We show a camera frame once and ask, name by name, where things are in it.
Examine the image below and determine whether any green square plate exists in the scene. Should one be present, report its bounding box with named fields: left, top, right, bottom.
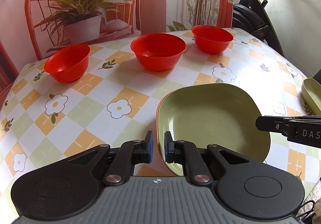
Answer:
left=301, top=78, right=321, bottom=115
left=159, top=84, right=271, bottom=162

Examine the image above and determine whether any red bowl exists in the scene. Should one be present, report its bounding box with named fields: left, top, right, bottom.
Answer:
left=192, top=25, right=234, bottom=54
left=130, top=33, right=187, bottom=71
left=44, top=44, right=90, bottom=83

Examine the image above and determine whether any checkered floral tablecloth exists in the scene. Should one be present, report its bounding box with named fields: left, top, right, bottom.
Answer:
left=0, top=27, right=321, bottom=189

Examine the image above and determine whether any black exercise bike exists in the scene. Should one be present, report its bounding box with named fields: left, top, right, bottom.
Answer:
left=232, top=0, right=321, bottom=79

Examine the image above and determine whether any printed room backdrop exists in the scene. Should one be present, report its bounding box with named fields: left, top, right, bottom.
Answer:
left=1, top=0, right=233, bottom=89

